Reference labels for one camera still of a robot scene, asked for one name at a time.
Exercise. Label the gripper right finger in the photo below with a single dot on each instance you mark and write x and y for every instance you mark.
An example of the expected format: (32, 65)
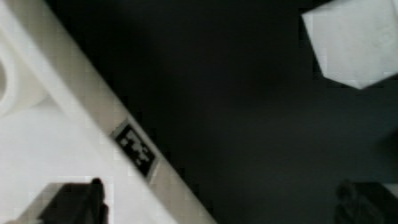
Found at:
(366, 203)

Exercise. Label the white leg behind tabletop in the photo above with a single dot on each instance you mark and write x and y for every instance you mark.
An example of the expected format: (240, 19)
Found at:
(352, 29)

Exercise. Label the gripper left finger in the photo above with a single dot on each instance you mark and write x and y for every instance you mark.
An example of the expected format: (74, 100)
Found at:
(67, 204)

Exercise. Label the white square tabletop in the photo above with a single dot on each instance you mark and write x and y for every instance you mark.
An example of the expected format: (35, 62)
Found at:
(71, 138)

